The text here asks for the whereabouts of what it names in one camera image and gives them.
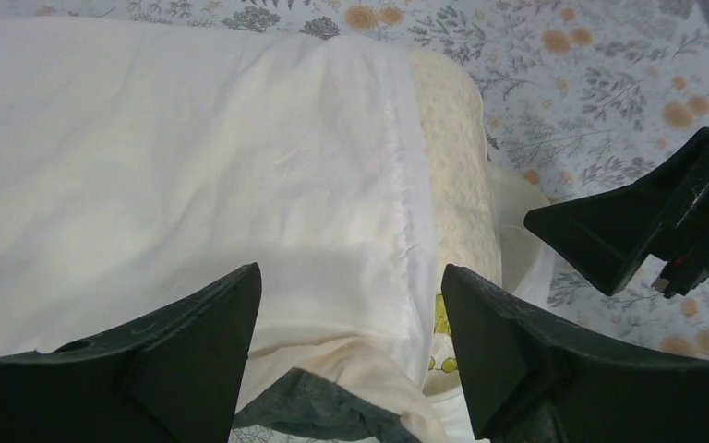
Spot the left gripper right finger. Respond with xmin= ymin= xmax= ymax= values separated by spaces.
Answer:
xmin=441 ymin=265 xmax=709 ymax=442

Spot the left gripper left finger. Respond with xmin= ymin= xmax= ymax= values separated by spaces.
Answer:
xmin=0 ymin=264 xmax=262 ymax=442

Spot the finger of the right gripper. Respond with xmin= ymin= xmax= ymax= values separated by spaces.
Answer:
xmin=523 ymin=127 xmax=709 ymax=298

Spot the cream yellow quilted pillow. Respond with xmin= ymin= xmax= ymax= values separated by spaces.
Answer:
xmin=408 ymin=48 xmax=502 ymax=401

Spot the cream white pillowcase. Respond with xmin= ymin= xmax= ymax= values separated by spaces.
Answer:
xmin=0 ymin=17 xmax=549 ymax=442

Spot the floral patterned table cloth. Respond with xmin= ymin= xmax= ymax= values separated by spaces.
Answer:
xmin=0 ymin=0 xmax=709 ymax=443

